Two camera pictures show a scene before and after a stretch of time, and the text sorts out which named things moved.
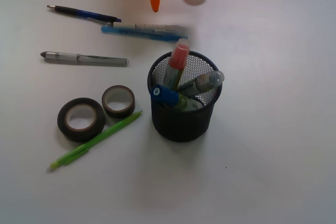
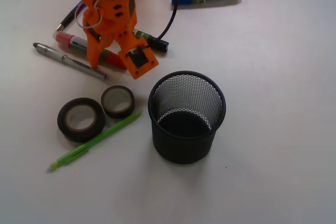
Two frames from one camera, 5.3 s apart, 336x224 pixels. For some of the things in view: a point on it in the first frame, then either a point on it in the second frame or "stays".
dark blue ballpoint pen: (85, 13) to (70, 17)
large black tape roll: (81, 119) stays
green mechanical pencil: (84, 147) stays
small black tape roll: (118, 101) stays
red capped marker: (177, 62) to (74, 41)
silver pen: (88, 59) to (71, 62)
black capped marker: (202, 83) to (159, 44)
